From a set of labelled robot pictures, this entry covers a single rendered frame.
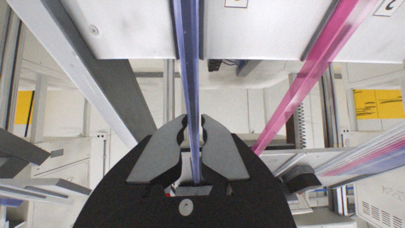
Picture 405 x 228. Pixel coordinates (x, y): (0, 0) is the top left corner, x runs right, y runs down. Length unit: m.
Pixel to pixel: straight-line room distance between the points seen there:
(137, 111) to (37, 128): 0.89
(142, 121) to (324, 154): 0.37
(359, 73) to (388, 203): 0.98
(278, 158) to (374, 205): 1.42
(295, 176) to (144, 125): 0.38
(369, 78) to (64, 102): 3.86
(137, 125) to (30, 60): 0.92
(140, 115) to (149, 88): 1.98
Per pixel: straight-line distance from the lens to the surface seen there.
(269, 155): 0.28
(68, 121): 2.93
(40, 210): 1.16
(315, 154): 0.35
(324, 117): 0.76
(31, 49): 1.08
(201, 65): 0.59
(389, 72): 1.53
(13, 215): 1.19
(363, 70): 1.59
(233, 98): 2.05
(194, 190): 0.37
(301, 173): 0.38
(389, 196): 1.62
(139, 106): 0.18
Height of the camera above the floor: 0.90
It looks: 4 degrees down
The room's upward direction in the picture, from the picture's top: 179 degrees clockwise
